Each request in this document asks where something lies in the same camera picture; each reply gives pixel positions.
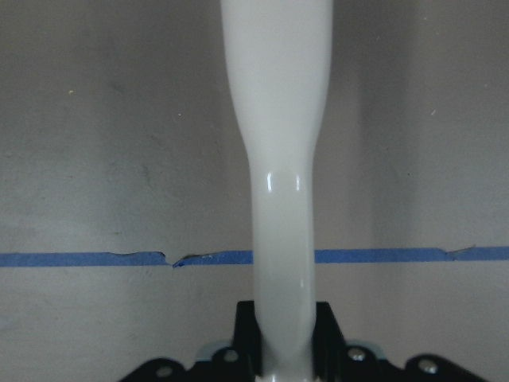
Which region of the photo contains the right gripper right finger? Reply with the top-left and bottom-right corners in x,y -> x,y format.
313,302 -> 483,382

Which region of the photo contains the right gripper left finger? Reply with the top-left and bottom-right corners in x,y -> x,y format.
122,301 -> 262,381

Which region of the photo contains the beige hand brush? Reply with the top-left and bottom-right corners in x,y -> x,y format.
220,1 -> 333,381

